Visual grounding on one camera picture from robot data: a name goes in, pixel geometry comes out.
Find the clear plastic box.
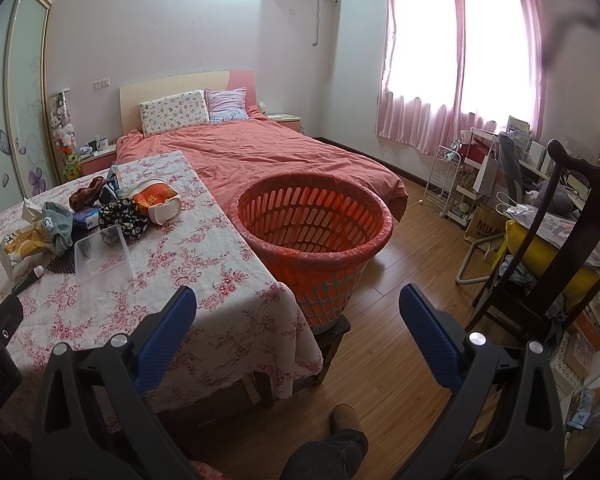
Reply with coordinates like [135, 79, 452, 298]
[74, 224, 133, 284]

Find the green grey cloth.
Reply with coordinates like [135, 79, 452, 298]
[42, 202, 73, 257]

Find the black floral scrunchie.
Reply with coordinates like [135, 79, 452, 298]
[98, 198, 148, 245]

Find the red white paper cup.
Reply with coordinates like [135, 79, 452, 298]
[125, 179, 182, 226]

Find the blue tissue packet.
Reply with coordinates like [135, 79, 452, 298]
[73, 207, 99, 231]

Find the red plaid scrunchie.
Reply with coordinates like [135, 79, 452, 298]
[69, 177, 105, 212]

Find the dark blue snack wrapper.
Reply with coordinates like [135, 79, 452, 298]
[98, 164, 124, 206]

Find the dark wooden chair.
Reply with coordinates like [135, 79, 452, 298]
[466, 140, 600, 349]

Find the black mesh coaster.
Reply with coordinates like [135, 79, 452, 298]
[45, 247, 76, 274]

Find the floral pink white tablecloth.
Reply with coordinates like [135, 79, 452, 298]
[0, 152, 323, 437]

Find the brown shoe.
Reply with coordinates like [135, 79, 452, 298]
[329, 404, 362, 434]

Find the white crumpled tissue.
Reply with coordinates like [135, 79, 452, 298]
[21, 198, 43, 223]

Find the person's dark trouser leg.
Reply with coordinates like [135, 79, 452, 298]
[279, 429, 368, 480]

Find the yellow cushion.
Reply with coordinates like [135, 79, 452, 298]
[505, 220, 600, 308]

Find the brown paper shopping bag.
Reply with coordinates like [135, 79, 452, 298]
[464, 202, 506, 243]

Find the wardrobe with flower doors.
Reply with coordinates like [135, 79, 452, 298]
[0, 0, 58, 212]

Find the left pink nightstand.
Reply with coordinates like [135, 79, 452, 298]
[80, 144, 117, 176]

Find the pink nightstand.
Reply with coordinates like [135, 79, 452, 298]
[266, 113, 302, 133]
[80, 144, 117, 176]

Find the grey plush toy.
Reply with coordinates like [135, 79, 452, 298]
[524, 180, 580, 220]

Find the white shelf cart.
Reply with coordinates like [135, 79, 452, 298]
[446, 127, 498, 228]

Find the hanging plush toy organizer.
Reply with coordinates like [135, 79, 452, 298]
[48, 89, 82, 182]

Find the red plastic laundry basket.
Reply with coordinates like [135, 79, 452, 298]
[228, 172, 393, 334]

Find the grey office chair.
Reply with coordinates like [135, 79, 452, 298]
[498, 133, 529, 204]

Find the beige pink headboard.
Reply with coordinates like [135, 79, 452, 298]
[119, 70, 258, 134]

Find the bed with coral duvet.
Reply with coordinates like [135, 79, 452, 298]
[117, 107, 407, 220]

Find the floral white pillow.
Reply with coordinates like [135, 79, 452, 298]
[140, 90, 210, 136]

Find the striped pink pillow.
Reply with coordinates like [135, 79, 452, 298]
[204, 87, 249, 125]

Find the right pink nightstand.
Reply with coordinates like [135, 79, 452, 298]
[266, 113, 302, 133]

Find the pink window curtain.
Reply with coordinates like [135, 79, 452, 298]
[376, 0, 546, 155]

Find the white wire trolley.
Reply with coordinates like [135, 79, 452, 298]
[419, 145, 462, 218]

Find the white wall socket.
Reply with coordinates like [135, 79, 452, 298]
[94, 78, 110, 91]

